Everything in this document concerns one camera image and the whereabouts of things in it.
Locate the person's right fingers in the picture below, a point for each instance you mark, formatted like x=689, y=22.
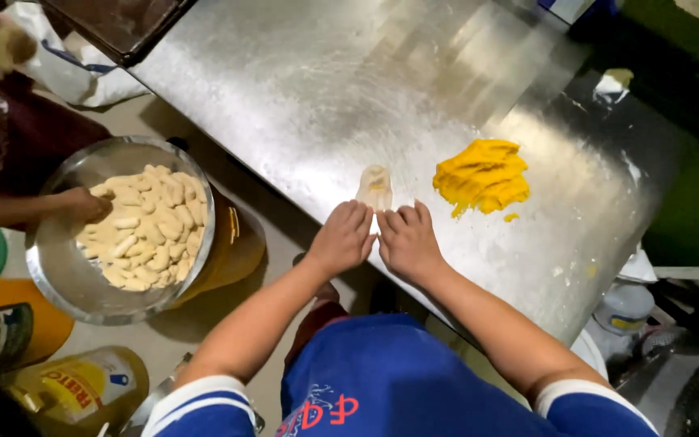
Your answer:
x=407, y=214

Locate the person's blue white shirt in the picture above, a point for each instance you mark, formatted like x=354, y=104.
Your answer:
x=398, y=376

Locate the person's left fingers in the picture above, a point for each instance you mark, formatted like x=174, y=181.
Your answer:
x=354, y=211

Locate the person's right hand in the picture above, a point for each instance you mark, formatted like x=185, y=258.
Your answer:
x=411, y=246

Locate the dark metal baking tray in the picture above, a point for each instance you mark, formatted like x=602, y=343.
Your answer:
x=116, y=24

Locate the orange container with label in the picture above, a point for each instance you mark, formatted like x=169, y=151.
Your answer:
x=9, y=321

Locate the white plastic bag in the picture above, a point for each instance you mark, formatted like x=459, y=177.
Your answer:
x=76, y=67

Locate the heap of yellow filling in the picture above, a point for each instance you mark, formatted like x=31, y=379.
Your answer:
x=483, y=176

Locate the person's left hand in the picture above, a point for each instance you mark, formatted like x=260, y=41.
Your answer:
x=342, y=240

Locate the crumpled white plastic scrap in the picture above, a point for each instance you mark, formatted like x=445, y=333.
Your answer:
x=613, y=85

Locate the pale dough piece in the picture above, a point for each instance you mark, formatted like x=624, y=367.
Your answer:
x=375, y=188

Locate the yellow cooking oil bottle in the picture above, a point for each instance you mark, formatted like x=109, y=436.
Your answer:
x=76, y=385

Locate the round metal bowl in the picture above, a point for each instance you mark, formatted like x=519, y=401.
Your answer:
x=64, y=273

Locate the small yellow filling bit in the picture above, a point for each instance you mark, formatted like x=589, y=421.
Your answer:
x=511, y=217

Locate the clear plastic jar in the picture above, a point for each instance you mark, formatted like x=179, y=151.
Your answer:
x=624, y=311

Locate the yellow plastic bucket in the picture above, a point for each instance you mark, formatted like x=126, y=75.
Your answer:
x=234, y=243

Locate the white round bucket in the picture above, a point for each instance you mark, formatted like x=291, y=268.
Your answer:
x=589, y=358

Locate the pile of pale dough rolls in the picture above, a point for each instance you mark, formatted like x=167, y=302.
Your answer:
x=146, y=227

